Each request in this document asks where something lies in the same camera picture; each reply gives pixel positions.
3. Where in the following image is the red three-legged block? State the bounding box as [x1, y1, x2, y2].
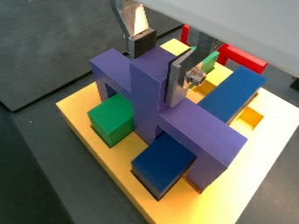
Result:
[180, 24, 266, 74]

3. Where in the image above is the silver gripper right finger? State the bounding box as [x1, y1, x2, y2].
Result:
[165, 30, 213, 108]

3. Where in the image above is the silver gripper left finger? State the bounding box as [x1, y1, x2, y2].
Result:
[109, 0, 156, 59]

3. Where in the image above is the blue bar block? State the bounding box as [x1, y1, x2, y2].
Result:
[132, 67, 265, 199]

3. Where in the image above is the purple three-legged block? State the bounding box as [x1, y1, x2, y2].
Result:
[89, 46, 246, 190]

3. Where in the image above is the yellow slotted board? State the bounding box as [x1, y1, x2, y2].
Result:
[54, 38, 299, 224]

